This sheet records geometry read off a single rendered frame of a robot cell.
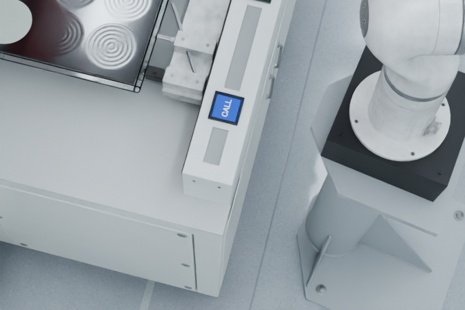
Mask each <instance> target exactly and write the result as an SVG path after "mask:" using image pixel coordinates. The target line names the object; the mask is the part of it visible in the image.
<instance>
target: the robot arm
mask: <svg viewBox="0 0 465 310"><path fill-rule="evenodd" d="M359 13H360V27H361V32H362V35H363V39H364V40H365V43H366V44H367V47H368V48H369V49H370V51H371V52H372V54H373V55H374V56H375V57H376V58H377V59H378V60H379V61H380V62H382V63H383V66H382V69H381V71H378V72H375V73H373V74H371V75H370V76H368V77H366V78H365V79H364V80H363V81H362V82H361V83H360V84H359V85H358V86H357V88H356V90H355V92H354V94H353V96H352V100H351V102H350V105H349V120H350V123H351V126H352V129H353V131H354V133H355V135H356V137H357V138H358V139H359V141H360V142H361V143H362V144H363V145H364V146H365V147H366V148H367V149H368V150H370V151H371V152H373V153H374V154H376V155H378V156H380V157H382V158H386V159H389V160H391V161H414V160H418V159H420V158H423V157H425V156H427V155H429V154H431V153H432V152H434V151H435V150H436V149H437V148H438V147H439V146H440V145H441V143H442V142H443V140H444V139H445V137H446V134H447V133H448V129H449V126H450V108H449V106H448V102H447V99H446V94H447V93H448V90H449V88H450V87H451V85H452V83H453V81H454V79H455V77H456V75H457V72H458V69H459V63H460V55H465V0H361V6H360V9H359Z"/></svg>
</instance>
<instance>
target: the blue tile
mask: <svg viewBox="0 0 465 310"><path fill-rule="evenodd" d="M240 104H241V100H239V99H236V98H231V97H228V96H224V95H219V94H217V98H216V100H215V105H214V108H213V110H212V115H211V116H212V117H215V118H220V119H223V120H228V121H231V122H236V119H237V115H238V112H239V108H240Z"/></svg>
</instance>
